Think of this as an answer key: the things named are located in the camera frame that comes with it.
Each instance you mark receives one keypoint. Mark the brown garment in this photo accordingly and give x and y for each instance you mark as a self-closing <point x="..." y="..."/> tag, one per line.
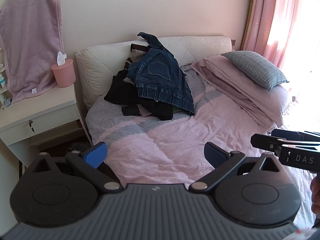
<point x="138" y="47"/>

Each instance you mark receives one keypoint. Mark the grey checked pillow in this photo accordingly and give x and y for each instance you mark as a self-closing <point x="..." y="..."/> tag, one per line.
<point x="252" y="67"/>

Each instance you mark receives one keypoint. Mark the pink and grey bedspread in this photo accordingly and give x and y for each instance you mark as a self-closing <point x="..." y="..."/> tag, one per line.
<point x="170" y="140"/>

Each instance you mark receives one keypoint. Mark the black garment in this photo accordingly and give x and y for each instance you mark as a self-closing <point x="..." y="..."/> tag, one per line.
<point x="117" y="90"/>

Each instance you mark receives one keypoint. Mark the person's right hand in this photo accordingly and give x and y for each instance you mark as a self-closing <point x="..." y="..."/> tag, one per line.
<point x="316" y="197"/>

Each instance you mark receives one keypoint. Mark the white nightstand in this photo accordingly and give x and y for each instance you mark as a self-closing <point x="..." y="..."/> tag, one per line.
<point x="37" y="110"/>

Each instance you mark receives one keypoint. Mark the pink curtain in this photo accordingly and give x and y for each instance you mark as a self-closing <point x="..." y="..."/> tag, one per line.
<point x="262" y="10"/>

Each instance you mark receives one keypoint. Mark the green garment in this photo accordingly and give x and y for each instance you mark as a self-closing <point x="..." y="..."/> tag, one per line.
<point x="176" y="110"/>

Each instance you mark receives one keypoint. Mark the pink tissue holder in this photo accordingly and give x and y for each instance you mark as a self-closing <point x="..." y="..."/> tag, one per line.
<point x="63" y="73"/>

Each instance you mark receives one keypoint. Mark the white shelf unit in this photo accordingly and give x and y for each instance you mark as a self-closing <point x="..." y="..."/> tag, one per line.
<point x="3" y="96"/>

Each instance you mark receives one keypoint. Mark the folded pink duvet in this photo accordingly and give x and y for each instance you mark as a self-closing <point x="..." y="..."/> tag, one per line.
<point x="225" y="80"/>

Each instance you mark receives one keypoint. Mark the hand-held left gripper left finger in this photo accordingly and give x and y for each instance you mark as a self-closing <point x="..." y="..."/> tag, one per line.
<point x="96" y="153"/>

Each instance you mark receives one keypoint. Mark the mauve garment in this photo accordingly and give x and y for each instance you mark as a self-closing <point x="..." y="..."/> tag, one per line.
<point x="145" y="112"/>

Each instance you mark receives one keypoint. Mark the pink pillow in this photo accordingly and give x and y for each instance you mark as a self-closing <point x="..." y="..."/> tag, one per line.
<point x="277" y="100"/>

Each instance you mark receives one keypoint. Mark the blue denim jeans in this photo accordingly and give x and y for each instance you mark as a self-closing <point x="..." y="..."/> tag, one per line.
<point x="160" y="77"/>

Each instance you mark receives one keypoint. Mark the metal keys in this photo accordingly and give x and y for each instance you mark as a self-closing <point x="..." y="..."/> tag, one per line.
<point x="31" y="126"/>

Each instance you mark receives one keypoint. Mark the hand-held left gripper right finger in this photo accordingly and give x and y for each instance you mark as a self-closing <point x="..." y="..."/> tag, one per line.
<point x="215" y="153"/>

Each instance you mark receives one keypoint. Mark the pink towel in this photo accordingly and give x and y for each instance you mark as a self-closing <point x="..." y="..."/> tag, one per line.
<point x="30" y="42"/>

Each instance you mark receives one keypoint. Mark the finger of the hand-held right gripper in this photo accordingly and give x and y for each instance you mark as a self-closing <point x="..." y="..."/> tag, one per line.
<point x="282" y="133"/>
<point x="265" y="142"/>

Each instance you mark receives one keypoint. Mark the white tissue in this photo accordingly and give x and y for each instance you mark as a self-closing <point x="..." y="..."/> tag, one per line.
<point x="60" y="58"/>

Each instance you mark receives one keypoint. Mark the white nightstand drawer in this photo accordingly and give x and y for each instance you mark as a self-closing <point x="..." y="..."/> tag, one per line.
<point x="55" y="121"/>

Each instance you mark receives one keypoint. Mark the white teal bottle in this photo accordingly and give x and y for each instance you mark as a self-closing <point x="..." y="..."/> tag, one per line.
<point x="2" y="80"/>

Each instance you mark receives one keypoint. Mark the wooden window frame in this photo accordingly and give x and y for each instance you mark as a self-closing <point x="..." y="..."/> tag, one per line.
<point x="250" y="12"/>

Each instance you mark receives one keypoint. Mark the white padded headboard cushion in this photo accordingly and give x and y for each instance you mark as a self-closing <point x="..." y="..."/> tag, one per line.
<point x="105" y="60"/>

